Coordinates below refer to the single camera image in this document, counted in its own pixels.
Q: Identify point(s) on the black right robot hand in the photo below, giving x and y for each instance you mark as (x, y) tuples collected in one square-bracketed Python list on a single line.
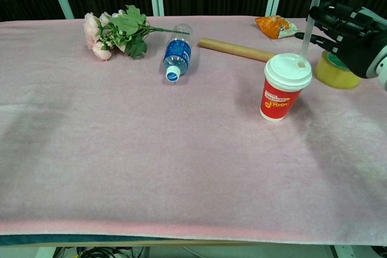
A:
[(356, 46)]

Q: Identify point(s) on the translucent white straw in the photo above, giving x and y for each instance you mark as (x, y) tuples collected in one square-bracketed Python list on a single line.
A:
[(307, 36)]

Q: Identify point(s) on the red paper cup white lid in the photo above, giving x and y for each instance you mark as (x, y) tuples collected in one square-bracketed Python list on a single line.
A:
[(279, 98)]

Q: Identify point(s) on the yellow packing tape roll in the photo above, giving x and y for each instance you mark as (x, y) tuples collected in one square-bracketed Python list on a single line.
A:
[(332, 76)]

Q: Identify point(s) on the orange snack packet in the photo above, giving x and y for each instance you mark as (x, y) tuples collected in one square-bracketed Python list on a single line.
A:
[(272, 27)]

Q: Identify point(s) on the brown cardboard tube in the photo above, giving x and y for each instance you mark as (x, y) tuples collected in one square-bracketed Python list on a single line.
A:
[(236, 49)]

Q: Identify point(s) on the clear bottle blue label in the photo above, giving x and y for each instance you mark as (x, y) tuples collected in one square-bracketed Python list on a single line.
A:
[(177, 54)]

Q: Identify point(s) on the pink table cloth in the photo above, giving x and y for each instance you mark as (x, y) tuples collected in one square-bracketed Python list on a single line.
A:
[(151, 149)]

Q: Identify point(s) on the pink artificial flower bouquet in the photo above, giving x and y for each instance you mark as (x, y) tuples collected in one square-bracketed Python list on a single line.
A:
[(127, 25)]

